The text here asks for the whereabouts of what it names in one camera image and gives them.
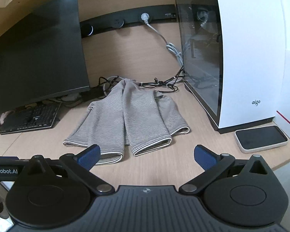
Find black power socket rail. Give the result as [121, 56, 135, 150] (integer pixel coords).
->
[80, 5, 178, 38]

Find black cable bundle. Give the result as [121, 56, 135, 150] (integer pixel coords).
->
[98, 66, 185, 95]

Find black computer monitor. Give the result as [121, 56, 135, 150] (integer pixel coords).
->
[0, 0, 91, 114]

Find white computer case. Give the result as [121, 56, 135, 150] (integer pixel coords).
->
[174, 0, 287, 134]

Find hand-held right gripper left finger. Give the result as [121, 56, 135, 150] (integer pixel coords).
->
[21, 144, 115, 196]

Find white power cable with plug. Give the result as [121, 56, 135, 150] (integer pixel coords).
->
[141, 13, 184, 68]

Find pink cloth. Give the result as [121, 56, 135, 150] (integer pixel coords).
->
[0, 111, 15, 124]

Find white cable bundle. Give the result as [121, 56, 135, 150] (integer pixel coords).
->
[55, 94, 83, 107]

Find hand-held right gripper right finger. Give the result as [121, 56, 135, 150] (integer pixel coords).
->
[179, 145, 272, 195]

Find grey looped cable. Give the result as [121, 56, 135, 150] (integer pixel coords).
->
[103, 76, 122, 95]

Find black power adapter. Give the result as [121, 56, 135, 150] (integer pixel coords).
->
[80, 86, 107, 102]

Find grey striped pants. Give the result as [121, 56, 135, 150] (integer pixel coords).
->
[63, 78, 191, 165]

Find black keyboard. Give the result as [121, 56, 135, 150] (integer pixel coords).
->
[0, 101, 62, 135]

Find smartphone in white case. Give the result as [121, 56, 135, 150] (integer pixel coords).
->
[235, 126, 288, 154]

